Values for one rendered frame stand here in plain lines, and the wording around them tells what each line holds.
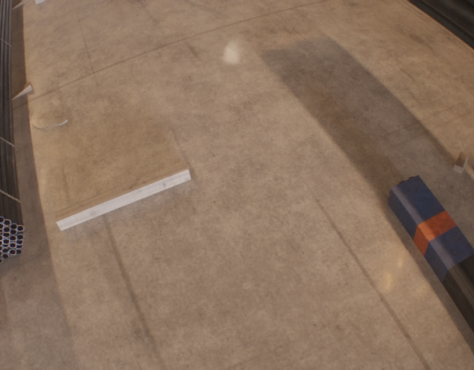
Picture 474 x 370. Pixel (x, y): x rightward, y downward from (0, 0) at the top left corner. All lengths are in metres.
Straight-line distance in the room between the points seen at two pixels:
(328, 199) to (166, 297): 1.20
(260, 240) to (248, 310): 0.51
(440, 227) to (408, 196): 0.32
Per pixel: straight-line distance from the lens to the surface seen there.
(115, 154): 3.98
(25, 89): 5.20
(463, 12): 2.95
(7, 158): 3.91
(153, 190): 3.57
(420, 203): 3.22
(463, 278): 2.96
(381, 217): 3.33
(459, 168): 3.68
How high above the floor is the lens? 2.59
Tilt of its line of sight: 46 degrees down
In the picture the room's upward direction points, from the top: 11 degrees counter-clockwise
